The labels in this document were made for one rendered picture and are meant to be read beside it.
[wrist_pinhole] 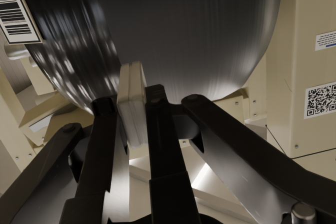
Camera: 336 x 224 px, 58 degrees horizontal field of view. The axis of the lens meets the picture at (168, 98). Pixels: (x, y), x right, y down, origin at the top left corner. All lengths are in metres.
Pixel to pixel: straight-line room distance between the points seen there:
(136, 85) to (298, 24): 0.43
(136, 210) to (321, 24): 6.79
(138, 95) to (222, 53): 0.19
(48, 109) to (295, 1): 0.80
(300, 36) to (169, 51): 0.32
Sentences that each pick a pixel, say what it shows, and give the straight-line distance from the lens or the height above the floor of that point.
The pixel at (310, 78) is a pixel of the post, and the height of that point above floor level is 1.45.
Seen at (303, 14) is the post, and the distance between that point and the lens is 0.57.
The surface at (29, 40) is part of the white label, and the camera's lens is 0.32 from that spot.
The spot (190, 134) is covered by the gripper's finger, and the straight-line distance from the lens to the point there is 0.15.
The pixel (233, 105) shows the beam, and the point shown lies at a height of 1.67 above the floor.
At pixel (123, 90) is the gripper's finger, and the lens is 0.17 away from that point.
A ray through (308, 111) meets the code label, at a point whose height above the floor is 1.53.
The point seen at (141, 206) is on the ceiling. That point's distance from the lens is 7.22.
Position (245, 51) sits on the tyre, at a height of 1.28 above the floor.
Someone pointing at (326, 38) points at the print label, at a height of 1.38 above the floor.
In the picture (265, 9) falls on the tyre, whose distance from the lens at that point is 0.34.
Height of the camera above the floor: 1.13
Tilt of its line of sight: 32 degrees up
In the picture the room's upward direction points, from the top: 167 degrees clockwise
